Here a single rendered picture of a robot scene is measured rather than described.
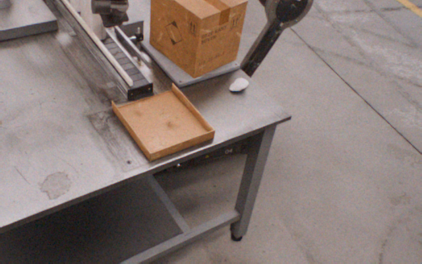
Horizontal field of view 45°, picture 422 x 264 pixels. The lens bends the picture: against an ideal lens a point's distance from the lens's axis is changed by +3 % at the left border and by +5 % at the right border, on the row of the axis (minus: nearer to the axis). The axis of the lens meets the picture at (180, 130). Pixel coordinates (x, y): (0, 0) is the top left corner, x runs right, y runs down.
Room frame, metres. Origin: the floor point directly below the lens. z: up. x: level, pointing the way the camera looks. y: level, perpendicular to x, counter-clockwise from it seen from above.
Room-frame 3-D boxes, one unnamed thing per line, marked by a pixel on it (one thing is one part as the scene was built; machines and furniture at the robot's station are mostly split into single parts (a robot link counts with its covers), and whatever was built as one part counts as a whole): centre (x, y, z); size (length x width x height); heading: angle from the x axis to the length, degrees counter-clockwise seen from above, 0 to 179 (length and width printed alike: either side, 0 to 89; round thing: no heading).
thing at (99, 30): (1.74, 0.38, 0.98); 0.05 x 0.05 x 0.20
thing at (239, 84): (1.56, -0.21, 0.85); 0.08 x 0.07 x 0.04; 101
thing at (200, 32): (1.76, -0.02, 0.99); 0.30 x 0.24 x 0.27; 44
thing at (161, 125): (1.31, 0.07, 0.85); 0.30 x 0.26 x 0.04; 35
